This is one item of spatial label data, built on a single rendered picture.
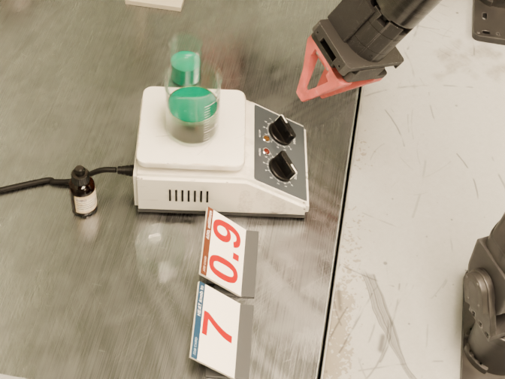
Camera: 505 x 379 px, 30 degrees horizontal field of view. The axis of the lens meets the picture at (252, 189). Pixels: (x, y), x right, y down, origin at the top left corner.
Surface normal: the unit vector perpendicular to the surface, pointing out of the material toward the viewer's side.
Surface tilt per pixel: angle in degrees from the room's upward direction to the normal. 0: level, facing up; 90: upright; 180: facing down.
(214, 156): 0
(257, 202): 90
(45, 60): 0
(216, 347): 40
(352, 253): 0
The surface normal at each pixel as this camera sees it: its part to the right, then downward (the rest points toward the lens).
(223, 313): 0.69, -0.43
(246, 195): 0.00, 0.77
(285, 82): 0.06, -0.64
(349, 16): -0.69, 0.18
